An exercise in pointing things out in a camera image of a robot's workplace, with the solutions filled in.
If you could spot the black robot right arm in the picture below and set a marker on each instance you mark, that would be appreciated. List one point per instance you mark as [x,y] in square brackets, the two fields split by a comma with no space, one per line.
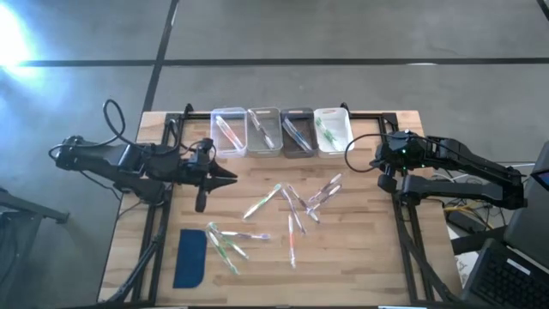
[463,189]

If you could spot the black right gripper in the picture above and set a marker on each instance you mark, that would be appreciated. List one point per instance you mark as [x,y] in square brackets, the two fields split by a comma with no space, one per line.
[390,159]

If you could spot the black metal stand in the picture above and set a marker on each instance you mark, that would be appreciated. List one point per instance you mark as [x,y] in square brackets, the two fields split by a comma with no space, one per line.
[25,206]

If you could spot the dark blue mat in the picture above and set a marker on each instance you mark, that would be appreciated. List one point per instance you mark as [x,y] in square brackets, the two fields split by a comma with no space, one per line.
[190,257]

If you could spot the black power brick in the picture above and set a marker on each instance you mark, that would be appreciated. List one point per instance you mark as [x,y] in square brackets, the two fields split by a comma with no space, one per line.
[463,221]

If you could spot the blue toothbrush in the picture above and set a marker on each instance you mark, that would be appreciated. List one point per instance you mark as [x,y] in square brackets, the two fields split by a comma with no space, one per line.
[290,128]
[302,142]
[296,135]

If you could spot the black support bar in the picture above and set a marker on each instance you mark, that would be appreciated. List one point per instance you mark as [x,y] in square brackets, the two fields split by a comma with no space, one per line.
[476,242]

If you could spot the white paper sheet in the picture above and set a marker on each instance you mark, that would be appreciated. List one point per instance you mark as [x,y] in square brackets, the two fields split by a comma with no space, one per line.
[465,268]

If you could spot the open black keyboard laptop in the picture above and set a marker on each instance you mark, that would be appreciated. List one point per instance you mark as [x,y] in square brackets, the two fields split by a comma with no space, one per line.
[506,279]

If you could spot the light grey plastic bin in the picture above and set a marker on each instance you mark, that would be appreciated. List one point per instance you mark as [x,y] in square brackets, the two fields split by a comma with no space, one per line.
[255,148]

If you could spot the white plastic bin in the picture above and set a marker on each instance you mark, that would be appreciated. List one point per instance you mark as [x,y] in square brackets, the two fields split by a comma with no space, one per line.
[343,124]

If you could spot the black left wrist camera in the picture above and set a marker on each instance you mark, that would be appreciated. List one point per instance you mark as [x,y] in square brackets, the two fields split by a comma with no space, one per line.
[206,150]

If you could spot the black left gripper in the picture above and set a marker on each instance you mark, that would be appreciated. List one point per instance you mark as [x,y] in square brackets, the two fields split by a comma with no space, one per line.
[193,169]

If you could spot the clear plastic bin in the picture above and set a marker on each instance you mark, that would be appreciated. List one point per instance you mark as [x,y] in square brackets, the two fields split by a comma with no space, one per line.
[218,148]

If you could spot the grey laptop screen back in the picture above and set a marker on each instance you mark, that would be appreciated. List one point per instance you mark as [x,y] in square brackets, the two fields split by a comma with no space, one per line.
[529,232]

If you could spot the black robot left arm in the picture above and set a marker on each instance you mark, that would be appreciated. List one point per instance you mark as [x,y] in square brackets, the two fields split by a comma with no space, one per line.
[107,159]

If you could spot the dark grey plastic bin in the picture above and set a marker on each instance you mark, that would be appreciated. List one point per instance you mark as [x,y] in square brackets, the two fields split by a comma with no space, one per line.
[288,149]

